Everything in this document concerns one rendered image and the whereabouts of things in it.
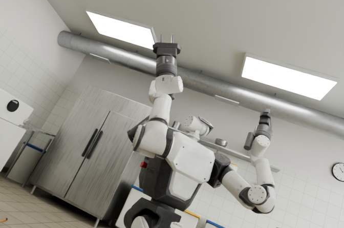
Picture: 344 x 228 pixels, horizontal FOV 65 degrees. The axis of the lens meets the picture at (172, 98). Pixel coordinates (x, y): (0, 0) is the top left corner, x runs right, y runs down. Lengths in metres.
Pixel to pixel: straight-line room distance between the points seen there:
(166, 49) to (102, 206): 3.57
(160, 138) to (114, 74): 5.31
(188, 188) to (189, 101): 4.38
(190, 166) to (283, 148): 4.29
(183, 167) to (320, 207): 4.40
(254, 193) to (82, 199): 3.64
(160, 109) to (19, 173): 4.89
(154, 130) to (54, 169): 4.06
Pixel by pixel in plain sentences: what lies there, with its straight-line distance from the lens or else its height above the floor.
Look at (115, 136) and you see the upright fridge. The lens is 4.58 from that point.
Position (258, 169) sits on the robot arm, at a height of 1.11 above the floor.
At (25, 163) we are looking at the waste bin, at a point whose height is 0.34.
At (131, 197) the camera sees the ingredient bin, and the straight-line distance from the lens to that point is 4.59.
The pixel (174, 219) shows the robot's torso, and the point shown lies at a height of 0.77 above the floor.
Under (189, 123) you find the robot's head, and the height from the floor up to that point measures 1.18.
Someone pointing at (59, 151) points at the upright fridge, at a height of 0.76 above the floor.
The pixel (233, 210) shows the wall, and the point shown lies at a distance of 5.11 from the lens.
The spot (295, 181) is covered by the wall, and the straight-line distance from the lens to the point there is 5.35.
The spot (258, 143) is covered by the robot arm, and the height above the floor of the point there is 1.22.
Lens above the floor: 0.84
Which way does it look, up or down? 19 degrees up
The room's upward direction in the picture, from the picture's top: 24 degrees clockwise
